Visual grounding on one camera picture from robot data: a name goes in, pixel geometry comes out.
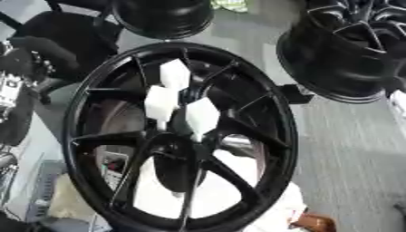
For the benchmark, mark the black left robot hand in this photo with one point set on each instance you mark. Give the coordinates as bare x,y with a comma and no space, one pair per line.
50,54

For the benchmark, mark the large black spoked wheel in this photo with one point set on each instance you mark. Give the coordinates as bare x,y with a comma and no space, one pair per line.
113,63

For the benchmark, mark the black wheel rim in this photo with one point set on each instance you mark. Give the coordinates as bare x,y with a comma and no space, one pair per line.
158,18

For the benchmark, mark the black wheel stand block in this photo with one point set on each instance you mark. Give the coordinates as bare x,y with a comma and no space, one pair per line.
297,94

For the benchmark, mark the black spoked wheel with deep rim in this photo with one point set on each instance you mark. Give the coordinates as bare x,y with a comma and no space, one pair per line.
338,60

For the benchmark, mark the black chair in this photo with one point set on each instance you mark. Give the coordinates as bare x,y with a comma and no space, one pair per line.
79,33

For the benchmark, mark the grey plastic crate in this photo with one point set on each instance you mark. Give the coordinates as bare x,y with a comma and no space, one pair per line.
45,193

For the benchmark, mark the green and white object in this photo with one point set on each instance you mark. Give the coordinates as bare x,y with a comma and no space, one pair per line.
230,4

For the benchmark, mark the white cloth bag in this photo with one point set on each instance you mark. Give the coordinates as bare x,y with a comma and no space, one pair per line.
222,193

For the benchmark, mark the brown leather object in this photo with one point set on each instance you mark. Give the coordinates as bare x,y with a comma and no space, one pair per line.
315,223

